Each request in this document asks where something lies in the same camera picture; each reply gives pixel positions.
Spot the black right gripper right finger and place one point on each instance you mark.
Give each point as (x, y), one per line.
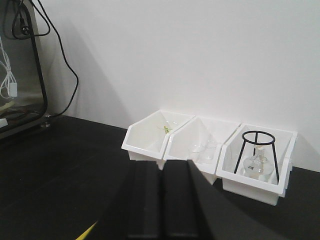
(194, 210)

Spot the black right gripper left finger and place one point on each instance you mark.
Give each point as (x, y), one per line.
(135, 211)

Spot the yellow plastic tray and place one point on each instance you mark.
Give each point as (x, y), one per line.
(86, 232)

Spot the small clear glass beakers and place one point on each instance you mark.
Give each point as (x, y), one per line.
(203, 153)

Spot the white bin middle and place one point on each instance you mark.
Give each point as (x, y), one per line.
(201, 140)

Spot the white bin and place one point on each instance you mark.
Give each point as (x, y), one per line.
(201, 140)
(267, 192)
(144, 142)

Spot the white bin left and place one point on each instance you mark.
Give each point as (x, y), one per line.
(144, 142)

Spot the white bin right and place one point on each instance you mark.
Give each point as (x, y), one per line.
(267, 192)

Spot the round glass flask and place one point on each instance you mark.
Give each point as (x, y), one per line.
(258, 166)

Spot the black framed glass cabinet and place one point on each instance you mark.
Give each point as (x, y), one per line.
(23, 98)

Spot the black wire tripod stand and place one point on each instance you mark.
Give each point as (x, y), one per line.
(251, 137)

